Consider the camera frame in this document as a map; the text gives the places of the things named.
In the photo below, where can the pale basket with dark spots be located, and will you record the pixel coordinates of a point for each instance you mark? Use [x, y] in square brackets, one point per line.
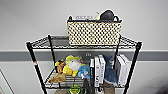
[95, 33]

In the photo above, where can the small light blue toy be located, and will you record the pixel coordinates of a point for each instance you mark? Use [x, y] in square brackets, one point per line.
[85, 71]

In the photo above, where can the white Oculus box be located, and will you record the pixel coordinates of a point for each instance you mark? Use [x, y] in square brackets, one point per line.
[95, 71]

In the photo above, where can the slim white box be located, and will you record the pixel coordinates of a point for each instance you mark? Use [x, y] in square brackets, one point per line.
[102, 68]

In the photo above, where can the magazine with face print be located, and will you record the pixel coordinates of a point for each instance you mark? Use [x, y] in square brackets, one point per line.
[84, 17]

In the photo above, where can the large yellow plush toy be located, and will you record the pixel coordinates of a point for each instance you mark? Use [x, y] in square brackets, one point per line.
[97, 16]

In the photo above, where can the brown plush toy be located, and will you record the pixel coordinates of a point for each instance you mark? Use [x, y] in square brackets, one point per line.
[59, 76]

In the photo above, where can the grey plush toy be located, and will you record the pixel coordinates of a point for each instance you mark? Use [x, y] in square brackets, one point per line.
[107, 15]

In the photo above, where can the black pointed bag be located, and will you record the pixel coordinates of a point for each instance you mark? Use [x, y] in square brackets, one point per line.
[86, 87]

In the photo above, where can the green and yellow toy bowl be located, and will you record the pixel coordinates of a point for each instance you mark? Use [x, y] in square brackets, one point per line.
[74, 90]

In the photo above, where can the tall white box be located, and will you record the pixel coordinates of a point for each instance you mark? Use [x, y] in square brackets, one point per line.
[123, 69]

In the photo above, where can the stacked brown boxes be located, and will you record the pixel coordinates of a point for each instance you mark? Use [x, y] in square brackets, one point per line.
[109, 88]

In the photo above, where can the small cardboard box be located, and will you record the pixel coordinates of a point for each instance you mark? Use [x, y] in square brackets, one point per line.
[61, 91]

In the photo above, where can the long grey wall band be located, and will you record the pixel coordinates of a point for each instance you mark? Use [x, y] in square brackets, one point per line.
[13, 55]

